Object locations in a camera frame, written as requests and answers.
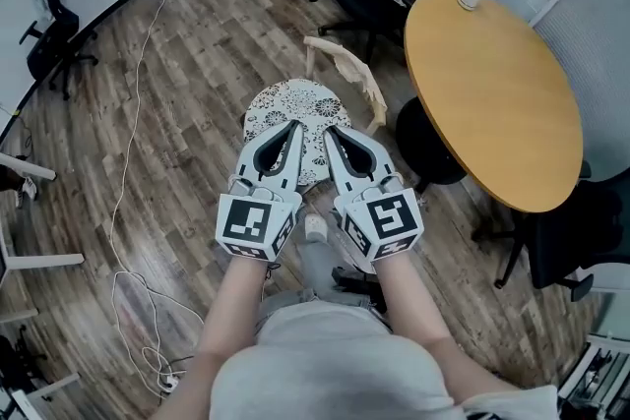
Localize white-legged desk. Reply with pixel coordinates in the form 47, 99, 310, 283
0, 150, 86, 286

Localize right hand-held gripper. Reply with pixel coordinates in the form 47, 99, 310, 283
323, 126, 426, 264

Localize person's right forearm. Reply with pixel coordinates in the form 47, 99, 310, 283
371, 255, 523, 404

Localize round yellow wooden table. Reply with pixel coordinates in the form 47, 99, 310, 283
395, 0, 585, 214

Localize long white cable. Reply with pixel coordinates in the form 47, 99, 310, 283
110, 0, 206, 402

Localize person's grey shirt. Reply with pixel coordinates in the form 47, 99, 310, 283
209, 299, 560, 420

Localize person's light grey trousers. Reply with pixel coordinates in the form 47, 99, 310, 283
255, 238, 390, 345

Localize light wooden chair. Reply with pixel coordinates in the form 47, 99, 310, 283
294, 35, 389, 201

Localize white wire rack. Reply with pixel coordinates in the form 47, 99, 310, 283
558, 333, 630, 420

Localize white desk frame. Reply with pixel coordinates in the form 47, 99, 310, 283
0, 307, 83, 420

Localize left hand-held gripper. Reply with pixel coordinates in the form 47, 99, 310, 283
215, 119, 305, 262

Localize person's left forearm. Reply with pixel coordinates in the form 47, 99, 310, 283
157, 255, 270, 420

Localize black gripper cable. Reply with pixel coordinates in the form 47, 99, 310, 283
260, 260, 283, 301

